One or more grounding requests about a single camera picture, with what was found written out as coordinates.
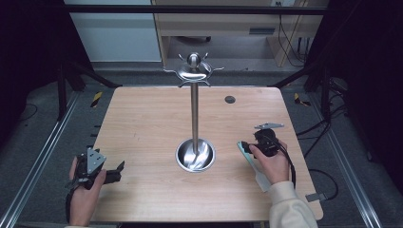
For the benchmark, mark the grey round table grommet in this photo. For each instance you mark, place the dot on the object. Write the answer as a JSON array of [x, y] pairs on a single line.
[[230, 99]]

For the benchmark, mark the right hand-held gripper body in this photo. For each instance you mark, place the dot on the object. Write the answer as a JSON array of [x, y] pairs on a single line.
[[267, 144]]

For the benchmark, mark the aluminium floor rail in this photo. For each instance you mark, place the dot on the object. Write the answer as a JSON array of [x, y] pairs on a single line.
[[38, 158], [345, 164]]

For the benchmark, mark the steel utensil stand with hooks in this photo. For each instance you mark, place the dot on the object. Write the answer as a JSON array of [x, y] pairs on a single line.
[[195, 126]]

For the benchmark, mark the black metal stand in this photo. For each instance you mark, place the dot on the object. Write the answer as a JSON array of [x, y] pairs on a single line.
[[79, 76], [316, 76]]

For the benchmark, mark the white cabinet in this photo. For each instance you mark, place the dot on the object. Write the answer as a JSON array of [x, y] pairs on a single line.
[[117, 38]]

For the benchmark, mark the light wooden desk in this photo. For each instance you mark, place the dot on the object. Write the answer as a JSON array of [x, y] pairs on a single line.
[[221, 30]]

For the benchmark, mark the black horizontal frame bar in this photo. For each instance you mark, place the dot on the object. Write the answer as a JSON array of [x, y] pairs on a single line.
[[190, 9]]

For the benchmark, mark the person's right hand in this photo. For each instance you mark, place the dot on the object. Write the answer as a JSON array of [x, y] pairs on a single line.
[[274, 167]]

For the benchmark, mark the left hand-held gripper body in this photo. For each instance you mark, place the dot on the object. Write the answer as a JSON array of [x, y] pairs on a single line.
[[92, 161]]

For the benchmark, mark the person's left hand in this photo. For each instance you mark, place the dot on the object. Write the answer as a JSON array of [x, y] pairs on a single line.
[[83, 202]]

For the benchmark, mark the yellow black floor tape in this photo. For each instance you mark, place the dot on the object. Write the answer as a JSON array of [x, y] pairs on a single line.
[[97, 99], [299, 99]]

